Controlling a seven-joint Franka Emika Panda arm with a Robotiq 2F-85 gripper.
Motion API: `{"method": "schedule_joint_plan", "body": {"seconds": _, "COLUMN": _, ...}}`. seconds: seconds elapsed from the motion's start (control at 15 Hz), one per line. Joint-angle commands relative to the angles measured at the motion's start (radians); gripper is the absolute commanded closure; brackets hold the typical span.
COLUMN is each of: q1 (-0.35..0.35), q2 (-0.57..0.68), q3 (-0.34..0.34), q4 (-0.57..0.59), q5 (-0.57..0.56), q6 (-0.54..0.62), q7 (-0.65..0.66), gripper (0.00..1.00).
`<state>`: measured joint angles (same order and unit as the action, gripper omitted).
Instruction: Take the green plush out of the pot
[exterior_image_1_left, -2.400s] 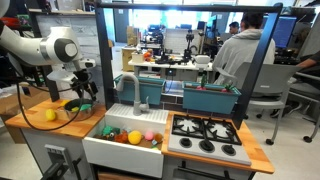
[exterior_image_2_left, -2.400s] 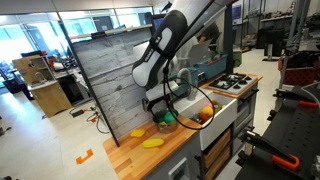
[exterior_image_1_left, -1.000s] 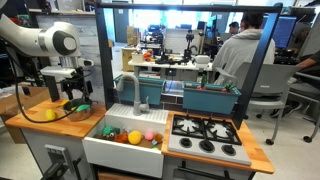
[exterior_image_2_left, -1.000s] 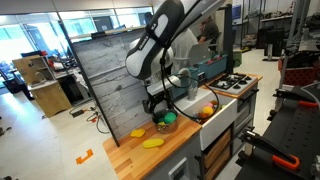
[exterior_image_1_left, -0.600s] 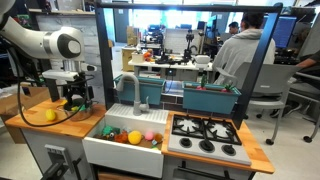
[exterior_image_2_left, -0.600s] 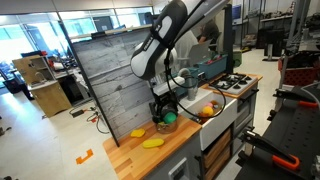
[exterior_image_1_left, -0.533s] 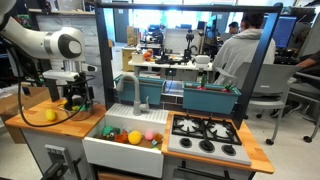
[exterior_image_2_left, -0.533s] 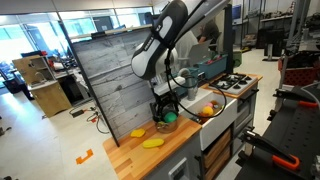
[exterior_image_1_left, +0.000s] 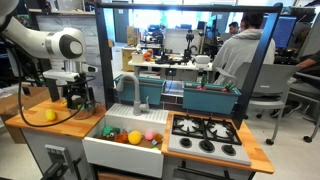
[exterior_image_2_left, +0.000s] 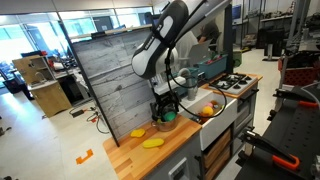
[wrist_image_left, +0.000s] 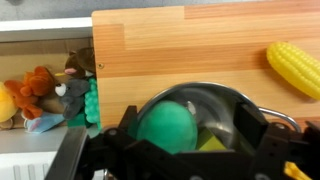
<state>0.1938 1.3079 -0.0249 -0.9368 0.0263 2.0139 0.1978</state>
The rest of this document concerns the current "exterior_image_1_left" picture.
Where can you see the small teal toy piece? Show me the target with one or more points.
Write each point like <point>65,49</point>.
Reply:
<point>154,143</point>

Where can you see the dark-haired person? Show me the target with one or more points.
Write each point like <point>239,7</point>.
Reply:
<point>234,28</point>

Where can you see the small yellow toy piece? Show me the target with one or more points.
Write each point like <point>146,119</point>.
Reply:
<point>63,103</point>

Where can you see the orange-brown plush ball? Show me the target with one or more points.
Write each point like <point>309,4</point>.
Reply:
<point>158,137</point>

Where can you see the grey toy stove top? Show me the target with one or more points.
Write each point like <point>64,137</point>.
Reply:
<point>200,155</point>

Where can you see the green toy cactus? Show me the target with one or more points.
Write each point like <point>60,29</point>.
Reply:
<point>203,81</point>

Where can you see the yellow lemon toy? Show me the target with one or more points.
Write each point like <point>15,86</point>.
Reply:
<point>50,115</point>

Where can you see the black kitchen frame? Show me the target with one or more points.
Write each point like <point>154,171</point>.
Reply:
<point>103,53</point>

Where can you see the brown plush animal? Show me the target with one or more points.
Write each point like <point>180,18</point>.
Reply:
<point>99,136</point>

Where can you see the grey office chair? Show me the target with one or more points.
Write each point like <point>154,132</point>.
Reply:
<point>270,80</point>

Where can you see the grey toy faucet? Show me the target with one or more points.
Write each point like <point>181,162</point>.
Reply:
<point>136,100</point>

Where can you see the pink plush ball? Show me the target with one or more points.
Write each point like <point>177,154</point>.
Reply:
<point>149,135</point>

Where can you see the small green toy plant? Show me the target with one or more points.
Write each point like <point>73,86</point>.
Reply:
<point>228,87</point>

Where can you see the black stove knob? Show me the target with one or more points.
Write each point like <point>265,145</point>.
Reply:
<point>185,142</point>
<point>228,149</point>
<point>206,145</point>

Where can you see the large cardboard box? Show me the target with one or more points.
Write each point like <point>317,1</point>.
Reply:
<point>13,103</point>

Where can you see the person's forearm dark sleeve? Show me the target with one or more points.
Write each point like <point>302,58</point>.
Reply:
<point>308,62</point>

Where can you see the light blue plush piece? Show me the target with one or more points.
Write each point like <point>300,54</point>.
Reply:
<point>125,129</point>

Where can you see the tall cardboard box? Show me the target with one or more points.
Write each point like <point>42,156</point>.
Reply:
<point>127,58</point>

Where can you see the white tabletop appliance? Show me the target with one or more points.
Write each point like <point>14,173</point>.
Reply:
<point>202,61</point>

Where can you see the person in grey hoodie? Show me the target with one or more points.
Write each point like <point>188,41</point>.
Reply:
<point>240,50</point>

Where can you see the black stove grate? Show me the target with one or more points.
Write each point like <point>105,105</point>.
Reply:
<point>222,131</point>
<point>188,126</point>

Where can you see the orange plush animal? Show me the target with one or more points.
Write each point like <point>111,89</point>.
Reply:
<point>121,137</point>

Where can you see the teal planter box with plants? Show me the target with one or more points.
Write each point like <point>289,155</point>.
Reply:
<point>208,100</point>

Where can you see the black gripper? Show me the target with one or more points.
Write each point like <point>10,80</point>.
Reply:
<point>79,90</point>

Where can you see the white toy sink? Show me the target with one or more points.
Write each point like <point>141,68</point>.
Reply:
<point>123,156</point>

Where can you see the grey rolling chair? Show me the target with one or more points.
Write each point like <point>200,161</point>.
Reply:
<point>305,93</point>

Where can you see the green toy block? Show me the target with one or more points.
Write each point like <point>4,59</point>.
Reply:
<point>116,130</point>

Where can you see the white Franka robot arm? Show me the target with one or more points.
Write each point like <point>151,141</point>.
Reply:
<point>40,41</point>

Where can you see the black camera stand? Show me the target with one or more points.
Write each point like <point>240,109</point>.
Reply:
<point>189,43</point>

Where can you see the blue computer monitor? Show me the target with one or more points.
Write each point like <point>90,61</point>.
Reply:
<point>284,31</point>

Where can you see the whitewashed wood back panel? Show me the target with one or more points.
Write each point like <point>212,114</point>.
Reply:
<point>91,36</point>

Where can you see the empty teal planter box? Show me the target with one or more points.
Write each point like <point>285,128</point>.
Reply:
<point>146,91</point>

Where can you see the yellow plush ball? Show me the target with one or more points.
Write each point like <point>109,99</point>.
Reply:
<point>134,137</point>

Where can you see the white work table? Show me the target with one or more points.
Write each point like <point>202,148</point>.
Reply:
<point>156,66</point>

